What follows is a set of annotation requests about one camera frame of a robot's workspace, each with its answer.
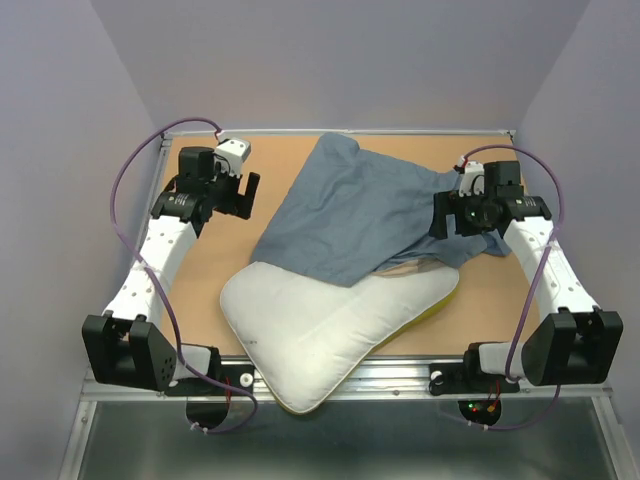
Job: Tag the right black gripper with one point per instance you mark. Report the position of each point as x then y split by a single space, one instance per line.
446 203

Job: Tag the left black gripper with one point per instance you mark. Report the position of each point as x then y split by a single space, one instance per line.
239 205

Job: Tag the blue grey pillowcase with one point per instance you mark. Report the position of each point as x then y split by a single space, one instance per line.
351 212

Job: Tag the white pillow yellow edge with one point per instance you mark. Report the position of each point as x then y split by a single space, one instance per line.
305 336

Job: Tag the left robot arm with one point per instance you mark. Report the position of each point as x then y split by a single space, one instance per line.
125 344

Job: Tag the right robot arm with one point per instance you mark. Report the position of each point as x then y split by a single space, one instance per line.
576 340

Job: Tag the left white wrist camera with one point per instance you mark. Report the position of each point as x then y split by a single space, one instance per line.
233 153

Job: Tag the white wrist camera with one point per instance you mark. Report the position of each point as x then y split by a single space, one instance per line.
472 180
233 153

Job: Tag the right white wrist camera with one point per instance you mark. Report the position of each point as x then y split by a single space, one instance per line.
472 180

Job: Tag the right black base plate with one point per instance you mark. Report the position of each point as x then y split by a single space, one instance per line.
456 378

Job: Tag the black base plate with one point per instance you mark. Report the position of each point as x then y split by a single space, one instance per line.
456 378
239 376

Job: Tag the aluminium front rail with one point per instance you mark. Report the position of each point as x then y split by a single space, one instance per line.
376 378

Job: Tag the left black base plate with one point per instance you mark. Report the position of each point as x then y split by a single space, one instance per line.
239 376

